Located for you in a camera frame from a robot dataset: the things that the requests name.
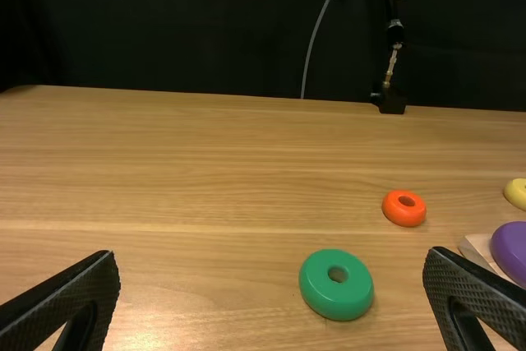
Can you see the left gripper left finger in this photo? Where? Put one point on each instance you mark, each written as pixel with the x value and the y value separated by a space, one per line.
pixel 61 310

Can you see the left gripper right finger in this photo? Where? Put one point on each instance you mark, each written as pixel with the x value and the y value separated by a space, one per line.
pixel 472 293

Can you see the wooden peg base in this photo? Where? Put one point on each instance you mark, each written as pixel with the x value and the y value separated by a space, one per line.
pixel 476 246

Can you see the black clamp stand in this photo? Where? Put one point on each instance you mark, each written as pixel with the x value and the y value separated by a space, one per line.
pixel 392 102

